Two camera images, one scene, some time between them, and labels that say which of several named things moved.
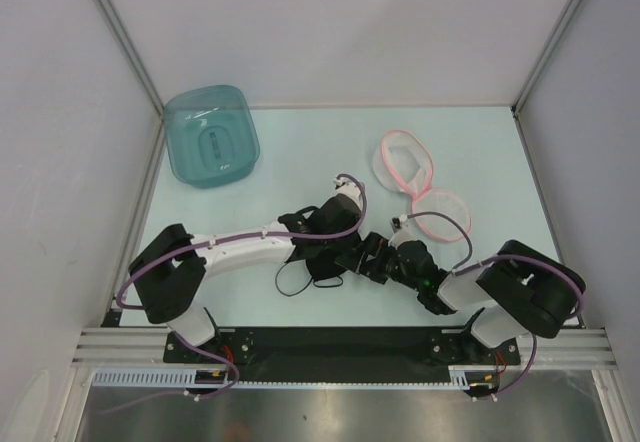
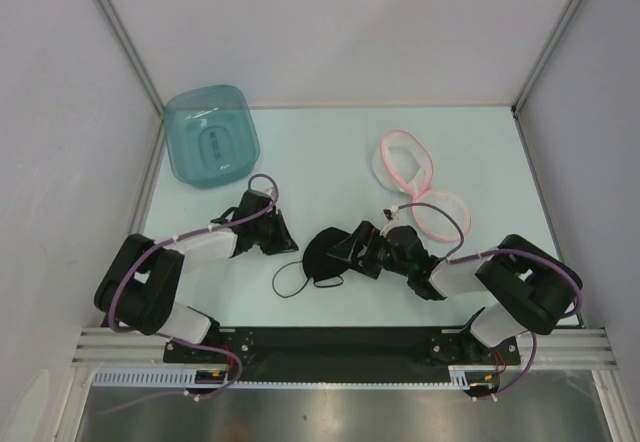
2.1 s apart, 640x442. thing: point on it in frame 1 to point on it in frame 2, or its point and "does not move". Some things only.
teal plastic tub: x=211 y=136 does not move
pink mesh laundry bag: x=402 y=163 does not move
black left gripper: x=355 y=224 to x=284 y=241
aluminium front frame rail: x=547 y=347 does not move
